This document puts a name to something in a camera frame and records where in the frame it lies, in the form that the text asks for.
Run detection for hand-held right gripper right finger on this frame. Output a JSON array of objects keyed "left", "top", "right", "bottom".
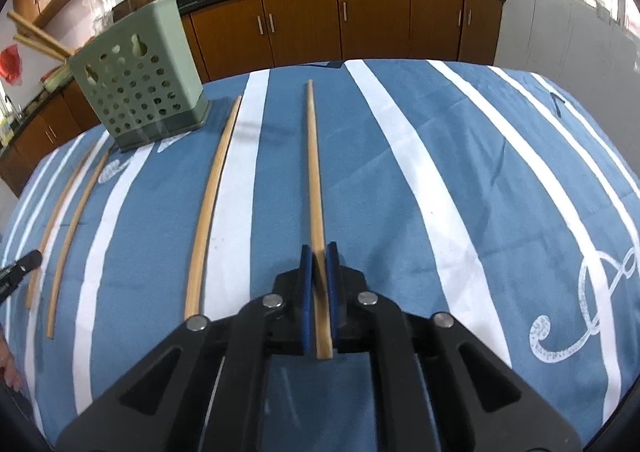
[{"left": 325, "top": 242, "right": 583, "bottom": 452}]

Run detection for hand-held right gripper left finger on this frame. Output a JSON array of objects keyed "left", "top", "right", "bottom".
[{"left": 55, "top": 244, "right": 321, "bottom": 452}]

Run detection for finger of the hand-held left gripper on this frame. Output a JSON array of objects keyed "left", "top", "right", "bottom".
[{"left": 0, "top": 250, "right": 44, "bottom": 289}]

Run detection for green perforated utensil holder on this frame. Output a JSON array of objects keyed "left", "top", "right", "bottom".
[{"left": 67, "top": 0, "right": 212, "bottom": 153}]

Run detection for person's left hand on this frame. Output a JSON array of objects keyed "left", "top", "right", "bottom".
[{"left": 0, "top": 324, "right": 25, "bottom": 392}]

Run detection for green basin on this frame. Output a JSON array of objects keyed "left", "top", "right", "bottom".
[{"left": 42, "top": 64, "right": 74, "bottom": 92}]

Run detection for hanging red plastic bag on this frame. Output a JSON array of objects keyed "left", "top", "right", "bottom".
[{"left": 0, "top": 44, "right": 24, "bottom": 85}]

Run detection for wooden base cabinets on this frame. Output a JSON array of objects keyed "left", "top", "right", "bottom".
[{"left": 0, "top": 0, "right": 503, "bottom": 197}]

